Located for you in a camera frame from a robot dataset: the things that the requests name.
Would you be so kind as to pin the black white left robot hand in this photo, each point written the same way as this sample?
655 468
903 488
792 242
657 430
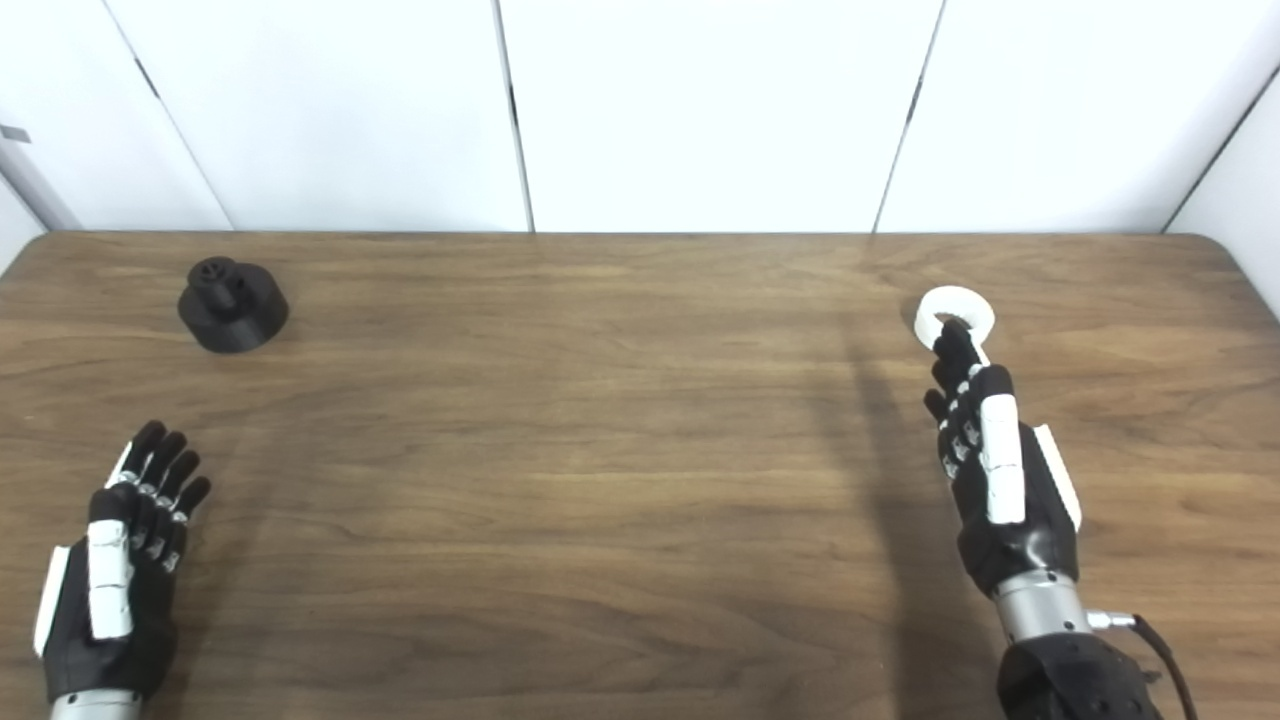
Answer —
110 580

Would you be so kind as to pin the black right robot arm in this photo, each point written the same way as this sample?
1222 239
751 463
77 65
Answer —
1070 675

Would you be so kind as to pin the gray wall post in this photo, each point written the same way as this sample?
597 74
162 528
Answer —
35 185

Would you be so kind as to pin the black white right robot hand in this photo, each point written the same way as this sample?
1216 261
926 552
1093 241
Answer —
1005 470

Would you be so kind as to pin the round black part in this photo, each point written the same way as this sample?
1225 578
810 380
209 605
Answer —
235 318

